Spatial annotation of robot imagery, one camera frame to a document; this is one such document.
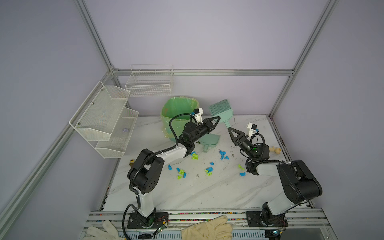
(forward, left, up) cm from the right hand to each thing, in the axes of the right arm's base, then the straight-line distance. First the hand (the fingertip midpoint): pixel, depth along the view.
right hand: (227, 131), depth 75 cm
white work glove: (-42, +57, -27) cm, 76 cm away
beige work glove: (-39, +5, -28) cm, 48 cm away
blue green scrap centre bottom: (-10, +8, -26) cm, 29 cm away
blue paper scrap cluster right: (+3, -1, -27) cm, 27 cm away
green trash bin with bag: (+28, +32, -7) cm, 43 cm away
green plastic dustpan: (+13, +8, -26) cm, 30 cm away
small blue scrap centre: (-4, +7, -27) cm, 29 cm away
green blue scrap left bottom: (-11, +25, -25) cm, 38 cm away
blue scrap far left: (-7, +33, -28) cm, 44 cm away
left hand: (+6, +3, +3) cm, 8 cm away
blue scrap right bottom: (-11, -12, -27) cm, 31 cm away
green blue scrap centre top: (0, +18, -26) cm, 31 cm away
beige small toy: (+6, -38, -27) cm, 46 cm away
